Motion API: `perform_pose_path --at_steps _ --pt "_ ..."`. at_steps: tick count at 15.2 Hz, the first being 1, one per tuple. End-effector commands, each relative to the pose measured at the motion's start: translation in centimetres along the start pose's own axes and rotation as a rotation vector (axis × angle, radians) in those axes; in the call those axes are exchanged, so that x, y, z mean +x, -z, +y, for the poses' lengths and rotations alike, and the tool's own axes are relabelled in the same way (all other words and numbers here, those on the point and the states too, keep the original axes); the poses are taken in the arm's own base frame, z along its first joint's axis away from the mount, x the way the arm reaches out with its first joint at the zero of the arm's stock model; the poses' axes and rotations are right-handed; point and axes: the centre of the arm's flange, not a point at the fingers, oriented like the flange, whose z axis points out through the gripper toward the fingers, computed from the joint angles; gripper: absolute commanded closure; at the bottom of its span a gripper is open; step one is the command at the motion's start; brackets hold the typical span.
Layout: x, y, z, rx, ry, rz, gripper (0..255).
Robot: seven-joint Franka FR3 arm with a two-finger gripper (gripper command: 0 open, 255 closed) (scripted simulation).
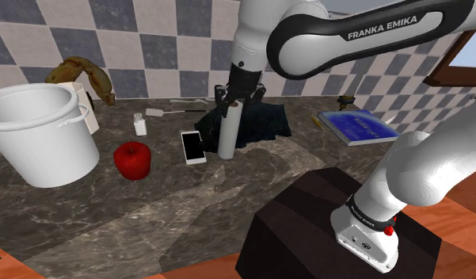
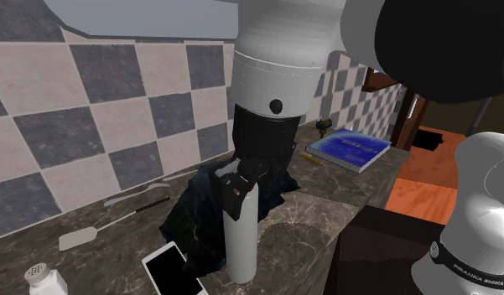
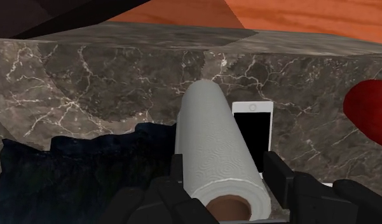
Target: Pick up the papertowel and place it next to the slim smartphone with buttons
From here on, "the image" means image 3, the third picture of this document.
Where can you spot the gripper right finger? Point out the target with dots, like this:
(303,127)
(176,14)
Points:
(305,195)

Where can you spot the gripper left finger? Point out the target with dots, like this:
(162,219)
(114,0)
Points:
(166,198)

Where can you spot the white paper towel roll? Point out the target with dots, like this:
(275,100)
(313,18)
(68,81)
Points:
(214,152)

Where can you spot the white smartphone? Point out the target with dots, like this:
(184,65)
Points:
(252,136)

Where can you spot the dark blue cloth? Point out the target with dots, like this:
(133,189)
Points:
(79,180)

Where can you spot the red round object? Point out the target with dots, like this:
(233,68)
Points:
(369,110)

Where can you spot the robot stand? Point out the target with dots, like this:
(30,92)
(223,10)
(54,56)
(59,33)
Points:
(54,15)

